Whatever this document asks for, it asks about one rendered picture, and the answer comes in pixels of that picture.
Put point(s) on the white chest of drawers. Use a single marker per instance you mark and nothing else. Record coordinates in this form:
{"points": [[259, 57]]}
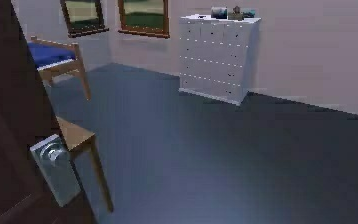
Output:
{"points": [[213, 56]]}

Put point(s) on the brown framed window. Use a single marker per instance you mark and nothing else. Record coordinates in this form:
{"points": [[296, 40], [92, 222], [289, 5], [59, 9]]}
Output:
{"points": [[144, 16], [83, 15]]}

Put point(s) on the light wooden side table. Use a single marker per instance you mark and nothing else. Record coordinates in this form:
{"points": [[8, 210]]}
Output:
{"points": [[77, 136]]}

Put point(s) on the olive brown small statue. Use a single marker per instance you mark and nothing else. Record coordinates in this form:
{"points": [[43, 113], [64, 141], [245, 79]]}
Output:
{"points": [[235, 13]]}

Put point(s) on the teal small box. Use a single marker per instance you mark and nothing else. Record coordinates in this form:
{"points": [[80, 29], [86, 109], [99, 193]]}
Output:
{"points": [[249, 13]]}

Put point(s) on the wooden bed with blue cover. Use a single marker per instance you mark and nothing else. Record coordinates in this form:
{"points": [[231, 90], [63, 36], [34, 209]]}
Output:
{"points": [[52, 56]]}

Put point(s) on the dark brown room door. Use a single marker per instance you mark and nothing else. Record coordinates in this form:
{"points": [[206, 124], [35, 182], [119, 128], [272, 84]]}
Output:
{"points": [[10, 110]]}

